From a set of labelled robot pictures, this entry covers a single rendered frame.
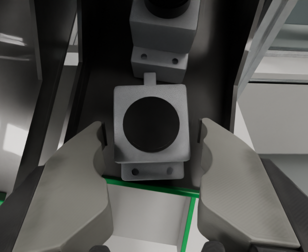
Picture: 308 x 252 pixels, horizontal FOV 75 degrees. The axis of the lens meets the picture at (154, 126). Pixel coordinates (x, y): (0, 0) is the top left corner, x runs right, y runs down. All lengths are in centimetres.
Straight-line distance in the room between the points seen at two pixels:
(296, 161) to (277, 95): 95
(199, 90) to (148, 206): 21
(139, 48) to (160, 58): 2
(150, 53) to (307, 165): 186
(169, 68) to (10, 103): 13
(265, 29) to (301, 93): 91
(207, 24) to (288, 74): 78
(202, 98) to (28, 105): 15
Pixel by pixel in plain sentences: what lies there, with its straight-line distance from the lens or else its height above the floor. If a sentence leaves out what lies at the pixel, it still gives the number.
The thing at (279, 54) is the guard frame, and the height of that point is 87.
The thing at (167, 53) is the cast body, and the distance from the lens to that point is 16.
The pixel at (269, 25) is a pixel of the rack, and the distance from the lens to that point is 22.
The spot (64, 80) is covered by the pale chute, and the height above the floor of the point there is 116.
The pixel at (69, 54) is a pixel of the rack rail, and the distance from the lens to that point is 22.
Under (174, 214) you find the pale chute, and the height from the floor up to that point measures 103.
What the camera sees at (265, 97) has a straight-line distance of 105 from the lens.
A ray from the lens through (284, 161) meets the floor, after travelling 187.
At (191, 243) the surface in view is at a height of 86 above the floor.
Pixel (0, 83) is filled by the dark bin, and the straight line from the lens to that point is 22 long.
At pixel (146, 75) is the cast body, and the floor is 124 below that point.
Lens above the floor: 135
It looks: 55 degrees down
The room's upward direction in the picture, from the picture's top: 7 degrees clockwise
